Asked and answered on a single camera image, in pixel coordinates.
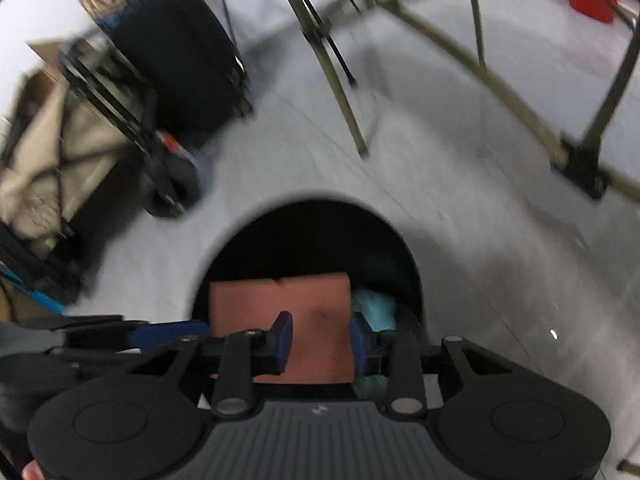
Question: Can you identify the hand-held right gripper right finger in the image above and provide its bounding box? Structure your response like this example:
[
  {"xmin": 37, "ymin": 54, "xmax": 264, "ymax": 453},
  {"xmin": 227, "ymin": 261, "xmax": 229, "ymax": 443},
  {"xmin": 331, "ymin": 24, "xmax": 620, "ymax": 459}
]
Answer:
[{"xmin": 349, "ymin": 312, "xmax": 517, "ymax": 421}]

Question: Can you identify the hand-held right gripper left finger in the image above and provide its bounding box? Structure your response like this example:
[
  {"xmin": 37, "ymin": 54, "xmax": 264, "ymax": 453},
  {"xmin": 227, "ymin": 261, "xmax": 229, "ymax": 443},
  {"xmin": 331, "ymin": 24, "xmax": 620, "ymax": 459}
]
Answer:
[{"xmin": 114, "ymin": 311, "xmax": 294, "ymax": 420}]

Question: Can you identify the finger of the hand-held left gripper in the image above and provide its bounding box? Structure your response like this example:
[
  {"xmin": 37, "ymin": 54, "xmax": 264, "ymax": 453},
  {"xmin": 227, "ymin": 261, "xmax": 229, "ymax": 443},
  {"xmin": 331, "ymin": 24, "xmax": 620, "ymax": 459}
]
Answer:
[{"xmin": 60, "ymin": 314, "xmax": 212, "ymax": 352}]

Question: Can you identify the black round bin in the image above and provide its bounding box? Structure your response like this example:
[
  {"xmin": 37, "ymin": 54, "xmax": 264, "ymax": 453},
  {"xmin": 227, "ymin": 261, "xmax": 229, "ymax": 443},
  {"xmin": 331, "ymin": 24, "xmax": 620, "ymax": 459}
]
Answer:
[{"xmin": 192, "ymin": 199, "xmax": 428, "ymax": 401}]

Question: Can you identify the teal crumpled cloth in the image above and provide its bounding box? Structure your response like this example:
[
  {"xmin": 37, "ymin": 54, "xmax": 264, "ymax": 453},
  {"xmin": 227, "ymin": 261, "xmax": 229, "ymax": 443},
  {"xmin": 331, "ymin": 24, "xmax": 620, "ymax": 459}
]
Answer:
[{"xmin": 350, "ymin": 287, "xmax": 402, "ymax": 398}]

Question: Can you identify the cardboard box with blue tape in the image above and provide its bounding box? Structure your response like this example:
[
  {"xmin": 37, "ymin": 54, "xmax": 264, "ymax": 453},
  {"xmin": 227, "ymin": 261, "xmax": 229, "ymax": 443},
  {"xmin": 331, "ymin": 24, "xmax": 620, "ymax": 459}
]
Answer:
[{"xmin": 0, "ymin": 266, "xmax": 68, "ymax": 324}]

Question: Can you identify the beige folding wagon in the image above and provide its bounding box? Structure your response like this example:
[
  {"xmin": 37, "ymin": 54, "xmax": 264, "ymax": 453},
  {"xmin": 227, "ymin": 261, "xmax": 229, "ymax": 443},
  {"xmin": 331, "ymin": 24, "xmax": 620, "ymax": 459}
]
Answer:
[{"xmin": 0, "ymin": 40, "xmax": 203, "ymax": 307}]

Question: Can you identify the black suitcase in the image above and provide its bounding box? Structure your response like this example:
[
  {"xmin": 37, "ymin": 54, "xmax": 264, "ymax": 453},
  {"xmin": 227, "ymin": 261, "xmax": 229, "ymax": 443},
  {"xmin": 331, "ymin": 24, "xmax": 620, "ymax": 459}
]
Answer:
[{"xmin": 107, "ymin": 0, "xmax": 254, "ymax": 147}]

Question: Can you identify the open cardboard box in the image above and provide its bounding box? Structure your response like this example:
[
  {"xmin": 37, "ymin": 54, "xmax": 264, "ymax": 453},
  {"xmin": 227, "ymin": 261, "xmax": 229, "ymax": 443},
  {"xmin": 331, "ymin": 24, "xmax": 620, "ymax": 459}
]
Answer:
[{"xmin": 25, "ymin": 37, "xmax": 72, "ymax": 77}]

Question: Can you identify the tan folding table frame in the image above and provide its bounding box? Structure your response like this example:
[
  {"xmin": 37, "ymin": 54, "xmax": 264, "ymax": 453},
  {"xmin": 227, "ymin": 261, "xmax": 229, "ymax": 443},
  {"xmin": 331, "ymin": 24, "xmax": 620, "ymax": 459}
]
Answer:
[{"xmin": 210, "ymin": 0, "xmax": 640, "ymax": 202}]

